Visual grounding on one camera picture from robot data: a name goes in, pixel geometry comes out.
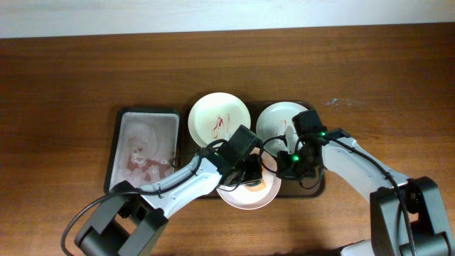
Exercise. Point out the black soapy water tray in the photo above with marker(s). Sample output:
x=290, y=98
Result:
x=144, y=142

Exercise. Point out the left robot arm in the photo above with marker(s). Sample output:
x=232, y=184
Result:
x=129, y=220

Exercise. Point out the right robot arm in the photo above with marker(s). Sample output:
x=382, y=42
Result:
x=407, y=215

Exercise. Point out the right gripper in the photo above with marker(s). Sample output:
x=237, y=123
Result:
x=284, y=168

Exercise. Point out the green orange sponge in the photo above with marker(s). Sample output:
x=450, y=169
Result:
x=257, y=185

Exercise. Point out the brown serving tray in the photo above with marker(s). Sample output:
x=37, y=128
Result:
x=288, y=189

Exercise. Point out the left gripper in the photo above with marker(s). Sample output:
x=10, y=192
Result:
x=256, y=171

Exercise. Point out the pale green plate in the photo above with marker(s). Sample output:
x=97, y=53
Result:
x=272, y=122
x=217, y=116

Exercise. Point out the pink white plate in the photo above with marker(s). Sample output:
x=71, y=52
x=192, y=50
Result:
x=239, y=197

